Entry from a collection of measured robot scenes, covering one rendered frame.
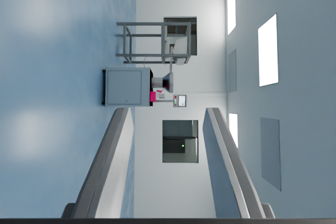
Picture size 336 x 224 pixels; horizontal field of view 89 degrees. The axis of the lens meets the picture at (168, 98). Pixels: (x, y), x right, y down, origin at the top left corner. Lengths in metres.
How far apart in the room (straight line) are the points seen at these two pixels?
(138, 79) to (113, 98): 0.49
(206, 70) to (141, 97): 3.33
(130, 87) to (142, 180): 3.76
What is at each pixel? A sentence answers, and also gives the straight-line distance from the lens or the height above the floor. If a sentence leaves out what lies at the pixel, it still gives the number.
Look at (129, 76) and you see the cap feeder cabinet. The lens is 2.79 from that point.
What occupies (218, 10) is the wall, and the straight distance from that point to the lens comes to 6.44.
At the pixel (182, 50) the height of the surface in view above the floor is 1.35.
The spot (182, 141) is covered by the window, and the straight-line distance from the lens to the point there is 5.64.
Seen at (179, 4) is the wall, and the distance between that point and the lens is 6.34.
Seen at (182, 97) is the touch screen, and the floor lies 1.31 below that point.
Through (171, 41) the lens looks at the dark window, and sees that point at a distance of 5.90.
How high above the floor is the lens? 1.05
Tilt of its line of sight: level
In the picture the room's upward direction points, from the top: 90 degrees clockwise
